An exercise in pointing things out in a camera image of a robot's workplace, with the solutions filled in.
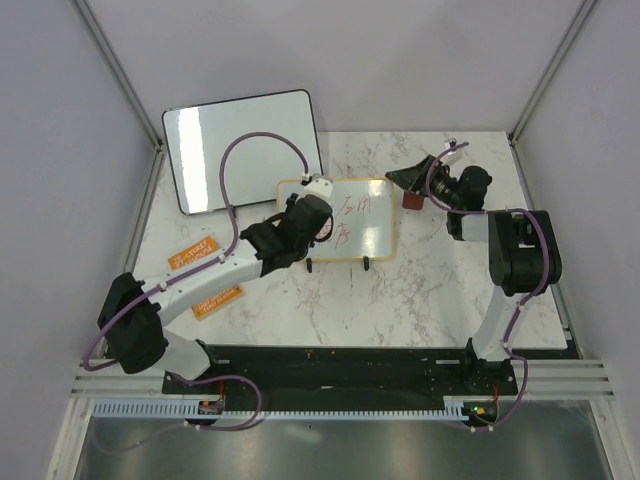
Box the left aluminium frame post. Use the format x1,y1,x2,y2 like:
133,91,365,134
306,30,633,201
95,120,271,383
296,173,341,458
69,0,165,151

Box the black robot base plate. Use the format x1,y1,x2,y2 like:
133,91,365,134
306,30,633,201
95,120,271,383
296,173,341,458
161,340,521,419

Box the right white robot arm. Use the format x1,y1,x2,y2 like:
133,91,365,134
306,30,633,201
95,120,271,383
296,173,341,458
385,155,562,394

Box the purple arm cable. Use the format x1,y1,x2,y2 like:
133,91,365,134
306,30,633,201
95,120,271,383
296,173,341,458
79,131,310,372
424,142,554,434

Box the orange treehouse book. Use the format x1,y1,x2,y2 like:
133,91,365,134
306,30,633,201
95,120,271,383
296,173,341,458
168,235,219,270

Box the right aluminium frame post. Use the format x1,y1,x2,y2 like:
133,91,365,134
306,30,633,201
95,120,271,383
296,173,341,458
507,0,600,147

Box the white slotted cable duct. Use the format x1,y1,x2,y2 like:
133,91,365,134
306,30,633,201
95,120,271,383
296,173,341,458
92,399,469,421

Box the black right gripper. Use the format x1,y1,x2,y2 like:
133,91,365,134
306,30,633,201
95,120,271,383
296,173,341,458
385,155,462,210

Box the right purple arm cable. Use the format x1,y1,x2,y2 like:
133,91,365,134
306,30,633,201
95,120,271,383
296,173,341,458
424,142,554,434

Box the yellow framed small whiteboard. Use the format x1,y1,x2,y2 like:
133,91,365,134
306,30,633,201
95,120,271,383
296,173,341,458
307,178,395,262

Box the red block eraser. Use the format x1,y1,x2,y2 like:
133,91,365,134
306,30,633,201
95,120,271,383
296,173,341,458
402,191,425,211

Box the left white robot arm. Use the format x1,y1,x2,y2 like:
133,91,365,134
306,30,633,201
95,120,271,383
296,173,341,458
98,193,333,393

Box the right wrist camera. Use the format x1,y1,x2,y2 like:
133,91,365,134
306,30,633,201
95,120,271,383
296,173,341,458
441,138,469,161

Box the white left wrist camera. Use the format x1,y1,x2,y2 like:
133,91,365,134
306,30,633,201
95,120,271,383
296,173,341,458
301,174,333,201

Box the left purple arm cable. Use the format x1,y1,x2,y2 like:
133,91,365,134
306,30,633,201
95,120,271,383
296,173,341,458
79,131,310,372

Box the aluminium frame post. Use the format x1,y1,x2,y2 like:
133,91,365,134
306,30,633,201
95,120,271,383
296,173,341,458
69,0,165,151
507,0,600,147

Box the black framed large whiteboard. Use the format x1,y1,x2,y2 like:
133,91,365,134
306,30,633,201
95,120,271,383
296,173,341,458
162,89,324,215

